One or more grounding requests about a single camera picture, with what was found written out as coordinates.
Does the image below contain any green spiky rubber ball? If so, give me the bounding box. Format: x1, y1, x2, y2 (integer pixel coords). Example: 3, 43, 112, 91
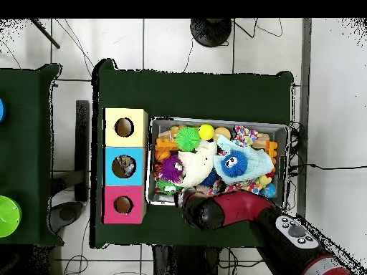
175, 125, 202, 152

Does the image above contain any shallow clear mesh bin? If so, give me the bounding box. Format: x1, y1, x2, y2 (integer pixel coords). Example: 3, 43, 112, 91
146, 117, 290, 212

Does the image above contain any small blue yellow ball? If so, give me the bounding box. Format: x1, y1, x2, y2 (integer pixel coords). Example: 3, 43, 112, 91
257, 174, 278, 200

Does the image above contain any green round bowl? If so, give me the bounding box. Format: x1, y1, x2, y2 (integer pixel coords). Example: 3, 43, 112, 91
0, 195, 23, 238

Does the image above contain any dark green table cloth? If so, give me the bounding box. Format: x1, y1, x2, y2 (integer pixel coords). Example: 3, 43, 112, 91
91, 57, 296, 253

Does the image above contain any black cable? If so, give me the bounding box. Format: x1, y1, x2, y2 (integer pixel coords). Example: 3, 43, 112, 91
289, 162, 367, 173

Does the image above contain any small orange plastic toy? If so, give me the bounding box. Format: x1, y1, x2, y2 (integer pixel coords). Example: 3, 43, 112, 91
263, 140, 279, 164

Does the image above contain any tan orange ball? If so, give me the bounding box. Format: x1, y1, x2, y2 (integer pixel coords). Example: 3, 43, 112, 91
214, 126, 232, 141

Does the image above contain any purple spiky ball with eyes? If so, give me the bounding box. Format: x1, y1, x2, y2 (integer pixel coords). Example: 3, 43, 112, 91
158, 155, 186, 184

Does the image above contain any silver crushed can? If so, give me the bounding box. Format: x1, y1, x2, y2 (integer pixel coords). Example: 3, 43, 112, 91
118, 157, 138, 177

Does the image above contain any orange toy building block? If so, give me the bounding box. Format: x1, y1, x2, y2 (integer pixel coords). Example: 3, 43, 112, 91
156, 139, 180, 163

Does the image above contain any black round stand base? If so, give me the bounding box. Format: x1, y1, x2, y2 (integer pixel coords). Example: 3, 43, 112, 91
190, 18, 233, 48

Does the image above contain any large colourful dotted cloth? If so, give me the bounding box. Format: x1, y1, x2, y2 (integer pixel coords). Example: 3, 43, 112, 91
211, 178, 264, 196

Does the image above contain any mint green cloth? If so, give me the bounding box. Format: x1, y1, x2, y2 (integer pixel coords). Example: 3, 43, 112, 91
214, 135, 276, 185

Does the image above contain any black panel stand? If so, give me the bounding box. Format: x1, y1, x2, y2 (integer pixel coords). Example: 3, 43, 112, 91
75, 100, 91, 201

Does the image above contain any grey round stand foot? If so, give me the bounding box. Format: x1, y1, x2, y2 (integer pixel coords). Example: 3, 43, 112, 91
48, 201, 84, 230

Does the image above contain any green toy with white eyes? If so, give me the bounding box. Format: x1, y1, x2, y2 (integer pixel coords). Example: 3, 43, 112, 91
157, 180, 184, 197

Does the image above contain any cream white cloth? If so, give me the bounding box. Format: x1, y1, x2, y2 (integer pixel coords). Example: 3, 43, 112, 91
178, 140, 218, 189

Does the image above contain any wooden box with three holes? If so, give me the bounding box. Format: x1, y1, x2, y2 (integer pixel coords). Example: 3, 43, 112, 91
102, 107, 149, 224

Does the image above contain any green cloth side table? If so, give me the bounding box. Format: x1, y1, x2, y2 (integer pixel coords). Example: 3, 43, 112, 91
0, 62, 62, 247

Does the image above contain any black pole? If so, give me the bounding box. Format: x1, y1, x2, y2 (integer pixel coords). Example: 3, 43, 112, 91
29, 18, 61, 49

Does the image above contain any small colourful dotted cloth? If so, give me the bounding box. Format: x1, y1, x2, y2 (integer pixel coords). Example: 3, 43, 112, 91
234, 125, 259, 148

